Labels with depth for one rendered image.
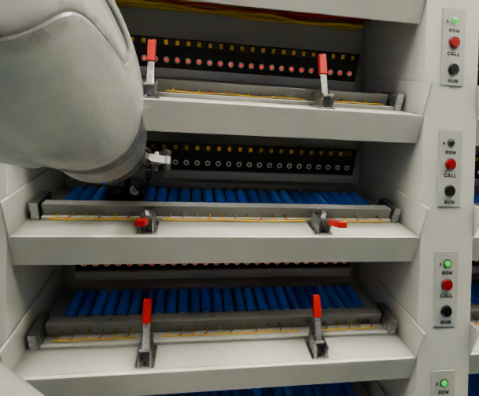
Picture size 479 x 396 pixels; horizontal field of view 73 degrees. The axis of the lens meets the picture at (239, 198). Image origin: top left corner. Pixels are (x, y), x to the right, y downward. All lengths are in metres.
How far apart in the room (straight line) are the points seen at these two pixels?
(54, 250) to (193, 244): 0.19
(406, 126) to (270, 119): 0.22
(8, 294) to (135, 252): 0.17
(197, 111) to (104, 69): 0.33
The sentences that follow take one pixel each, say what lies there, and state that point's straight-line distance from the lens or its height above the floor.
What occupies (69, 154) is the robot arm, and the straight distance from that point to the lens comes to 0.21.
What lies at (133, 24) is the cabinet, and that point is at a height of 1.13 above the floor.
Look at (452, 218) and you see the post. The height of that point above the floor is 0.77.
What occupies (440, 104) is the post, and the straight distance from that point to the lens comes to 0.63.
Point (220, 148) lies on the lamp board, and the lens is 0.63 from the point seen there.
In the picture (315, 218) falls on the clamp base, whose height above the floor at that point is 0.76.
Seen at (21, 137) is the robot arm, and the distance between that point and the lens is 0.19.
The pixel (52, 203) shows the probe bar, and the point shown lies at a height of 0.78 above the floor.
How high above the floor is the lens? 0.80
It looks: 1 degrees down
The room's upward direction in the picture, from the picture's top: 1 degrees clockwise
